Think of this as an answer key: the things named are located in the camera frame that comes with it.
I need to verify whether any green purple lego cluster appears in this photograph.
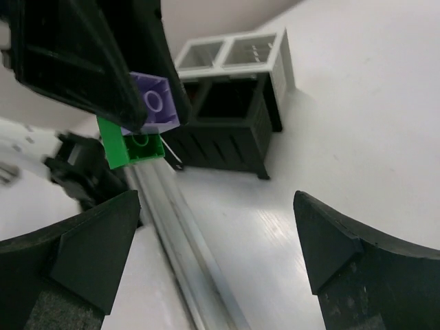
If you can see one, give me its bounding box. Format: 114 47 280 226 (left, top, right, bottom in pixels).
97 117 165 169

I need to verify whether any aluminium front rail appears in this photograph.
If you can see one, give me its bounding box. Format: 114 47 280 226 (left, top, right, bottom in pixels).
125 159 250 329

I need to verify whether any black two-compartment container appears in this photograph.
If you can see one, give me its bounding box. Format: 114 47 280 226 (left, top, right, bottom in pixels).
162 73 283 179

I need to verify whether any purple square lego brick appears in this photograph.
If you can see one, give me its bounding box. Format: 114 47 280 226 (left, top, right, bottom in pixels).
130 71 180 134

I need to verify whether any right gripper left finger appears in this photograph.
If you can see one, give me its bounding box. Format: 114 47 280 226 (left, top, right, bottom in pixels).
1 190 140 329

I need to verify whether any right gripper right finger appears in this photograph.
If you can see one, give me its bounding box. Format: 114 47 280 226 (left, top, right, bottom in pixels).
293 191 439 329

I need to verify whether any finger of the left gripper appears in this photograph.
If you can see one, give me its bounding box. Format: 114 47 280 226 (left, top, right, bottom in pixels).
128 0 192 125
8 1 147 131

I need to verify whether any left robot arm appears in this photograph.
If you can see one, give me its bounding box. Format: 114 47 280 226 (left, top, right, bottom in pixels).
1 1 192 210

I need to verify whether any white two-compartment container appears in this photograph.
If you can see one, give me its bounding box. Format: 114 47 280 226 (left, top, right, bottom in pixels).
175 28 295 106

